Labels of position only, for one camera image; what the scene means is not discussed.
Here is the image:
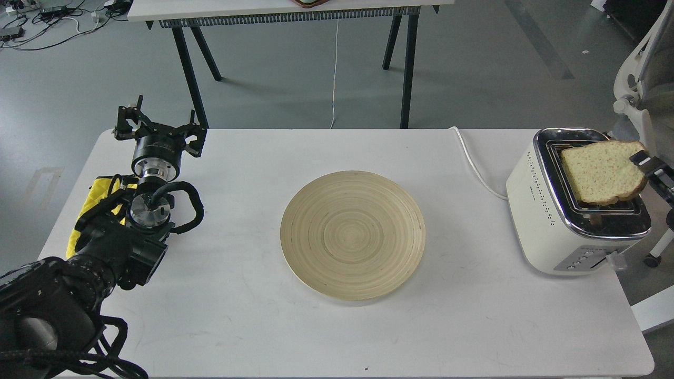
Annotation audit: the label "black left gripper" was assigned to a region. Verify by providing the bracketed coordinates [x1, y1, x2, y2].
[113, 94, 209, 179]

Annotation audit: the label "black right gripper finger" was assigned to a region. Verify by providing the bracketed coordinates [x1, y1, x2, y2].
[630, 149, 673, 207]

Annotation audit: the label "slice of bread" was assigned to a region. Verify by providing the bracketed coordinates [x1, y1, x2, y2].
[561, 140, 647, 205]

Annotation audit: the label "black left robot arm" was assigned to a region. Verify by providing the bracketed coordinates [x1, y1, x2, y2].
[1, 103, 209, 378]

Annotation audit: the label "white chrome toaster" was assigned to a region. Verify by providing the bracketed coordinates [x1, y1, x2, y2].
[506, 128, 651, 276]

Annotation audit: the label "yellow cloth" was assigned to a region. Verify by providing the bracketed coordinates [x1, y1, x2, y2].
[65, 174, 139, 258]

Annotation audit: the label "white office chair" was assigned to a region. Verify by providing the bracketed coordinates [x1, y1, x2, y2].
[613, 0, 674, 269]

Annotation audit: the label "white background table black legs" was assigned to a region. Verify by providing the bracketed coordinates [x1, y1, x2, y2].
[127, 1, 447, 129]

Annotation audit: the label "brown object on background table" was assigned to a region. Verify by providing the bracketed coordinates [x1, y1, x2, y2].
[293, 0, 329, 8]

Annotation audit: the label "round wooden plate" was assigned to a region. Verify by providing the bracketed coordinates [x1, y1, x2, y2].
[280, 171, 427, 301]

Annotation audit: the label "white toaster power cable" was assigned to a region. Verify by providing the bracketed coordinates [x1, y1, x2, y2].
[448, 125, 509, 202]

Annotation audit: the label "floor cables and power strips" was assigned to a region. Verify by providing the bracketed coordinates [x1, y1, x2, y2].
[0, 0, 133, 51]

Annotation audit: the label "white hanging cable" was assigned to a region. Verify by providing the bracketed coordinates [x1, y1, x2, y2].
[330, 19, 341, 130]

